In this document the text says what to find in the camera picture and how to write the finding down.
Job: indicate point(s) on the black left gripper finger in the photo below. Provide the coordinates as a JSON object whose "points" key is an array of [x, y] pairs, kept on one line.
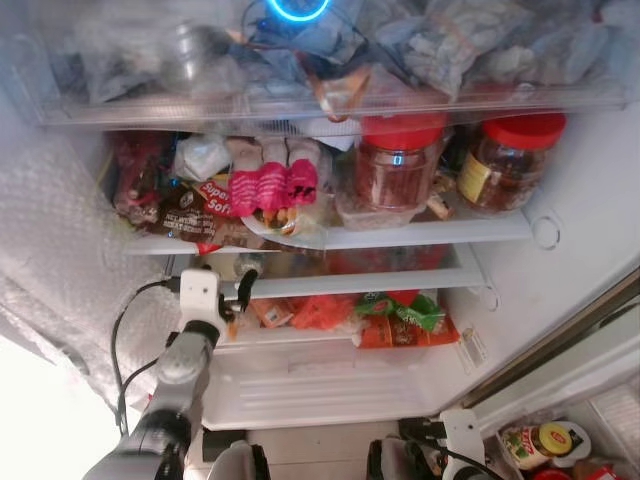
{"points": [[246, 287]]}

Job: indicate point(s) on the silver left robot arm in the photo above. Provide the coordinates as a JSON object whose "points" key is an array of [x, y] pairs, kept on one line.
{"points": [[170, 400]]}

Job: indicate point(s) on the white fridge shelf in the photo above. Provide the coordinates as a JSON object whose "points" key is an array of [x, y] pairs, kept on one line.
{"points": [[420, 231], [400, 283]]}

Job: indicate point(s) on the clear fridge door shelf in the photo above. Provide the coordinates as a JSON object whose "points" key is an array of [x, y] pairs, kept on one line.
{"points": [[600, 420]]}

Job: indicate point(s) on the white open fridge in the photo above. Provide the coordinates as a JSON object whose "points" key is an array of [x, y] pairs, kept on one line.
{"points": [[580, 200]]}

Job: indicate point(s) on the tan snack packet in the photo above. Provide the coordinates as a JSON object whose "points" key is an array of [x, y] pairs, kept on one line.
{"points": [[272, 313]]}

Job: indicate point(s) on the red orange bag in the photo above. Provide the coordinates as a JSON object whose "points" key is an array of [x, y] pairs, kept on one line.
{"points": [[322, 312]]}

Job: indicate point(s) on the brown bread bag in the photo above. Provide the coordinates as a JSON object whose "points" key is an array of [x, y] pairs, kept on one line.
{"points": [[205, 212]]}

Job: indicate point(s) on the pink snack package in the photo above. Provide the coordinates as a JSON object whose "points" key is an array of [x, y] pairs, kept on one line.
{"points": [[272, 188]]}

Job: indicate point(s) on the white crisper drawer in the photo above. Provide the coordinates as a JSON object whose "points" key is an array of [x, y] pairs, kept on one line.
{"points": [[340, 385]]}

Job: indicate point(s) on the white plastic bag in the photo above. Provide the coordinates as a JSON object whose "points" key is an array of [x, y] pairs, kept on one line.
{"points": [[203, 157]]}

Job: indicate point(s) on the dark red food package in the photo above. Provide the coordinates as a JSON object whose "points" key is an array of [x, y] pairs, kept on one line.
{"points": [[140, 180]]}

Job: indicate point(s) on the grey left robot leg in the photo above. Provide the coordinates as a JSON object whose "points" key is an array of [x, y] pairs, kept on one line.
{"points": [[238, 463]]}

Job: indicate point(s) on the grey robot leg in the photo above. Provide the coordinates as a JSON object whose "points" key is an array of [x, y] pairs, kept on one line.
{"points": [[395, 465], [238, 463]]}

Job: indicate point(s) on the green snack packet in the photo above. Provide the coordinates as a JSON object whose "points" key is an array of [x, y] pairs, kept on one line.
{"points": [[400, 308]]}

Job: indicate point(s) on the clear plastic food container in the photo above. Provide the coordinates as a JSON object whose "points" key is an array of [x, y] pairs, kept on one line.
{"points": [[385, 215]]}

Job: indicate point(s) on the clear bubble wrap sheet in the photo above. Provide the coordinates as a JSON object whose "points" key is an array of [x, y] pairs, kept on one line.
{"points": [[70, 260]]}

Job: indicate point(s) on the orange noodle packet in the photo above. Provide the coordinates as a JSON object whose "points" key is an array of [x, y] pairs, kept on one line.
{"points": [[410, 332]]}

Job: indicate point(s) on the red lid jar red contents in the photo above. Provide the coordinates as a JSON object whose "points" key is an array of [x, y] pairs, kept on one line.
{"points": [[398, 165]]}

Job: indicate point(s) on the grey right robot leg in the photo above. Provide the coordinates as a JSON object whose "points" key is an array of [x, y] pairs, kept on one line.
{"points": [[395, 465]]}

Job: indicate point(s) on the red lid jar yellow label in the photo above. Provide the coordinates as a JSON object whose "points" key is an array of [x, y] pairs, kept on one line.
{"points": [[512, 165]]}

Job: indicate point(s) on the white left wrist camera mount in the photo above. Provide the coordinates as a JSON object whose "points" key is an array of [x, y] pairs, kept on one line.
{"points": [[199, 295]]}

